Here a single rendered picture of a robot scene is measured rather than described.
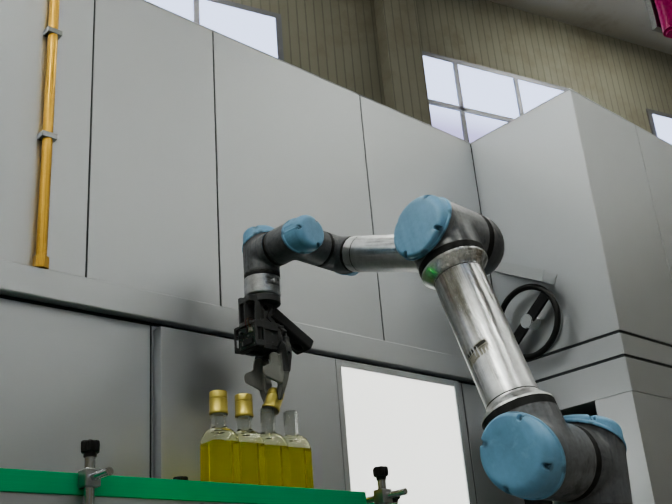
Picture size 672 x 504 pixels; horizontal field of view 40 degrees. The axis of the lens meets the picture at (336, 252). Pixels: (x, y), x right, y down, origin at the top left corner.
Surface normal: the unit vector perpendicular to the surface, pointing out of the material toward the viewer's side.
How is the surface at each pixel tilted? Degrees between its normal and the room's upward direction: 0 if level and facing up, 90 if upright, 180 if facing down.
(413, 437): 90
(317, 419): 90
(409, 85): 90
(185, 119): 90
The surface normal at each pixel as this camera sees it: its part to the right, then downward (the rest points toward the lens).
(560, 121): -0.74, -0.21
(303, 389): 0.66, -0.34
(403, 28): 0.46, -0.38
